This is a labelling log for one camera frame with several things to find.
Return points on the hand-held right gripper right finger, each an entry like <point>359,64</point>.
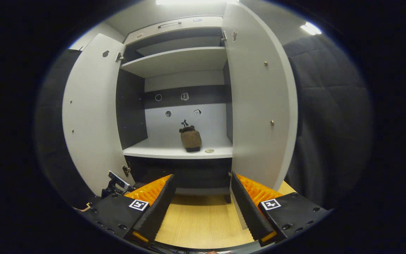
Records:
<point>247,208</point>

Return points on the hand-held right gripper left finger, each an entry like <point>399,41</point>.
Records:
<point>159,208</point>

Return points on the white shoe cabinet door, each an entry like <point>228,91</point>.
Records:
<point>259,98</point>
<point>93,116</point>

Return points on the brown fuzzy shoe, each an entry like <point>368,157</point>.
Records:
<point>190,139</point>

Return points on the white shoe cabinet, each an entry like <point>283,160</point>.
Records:
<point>174,61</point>

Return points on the ceiling light panel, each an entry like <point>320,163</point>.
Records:
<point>196,2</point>
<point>310,29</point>

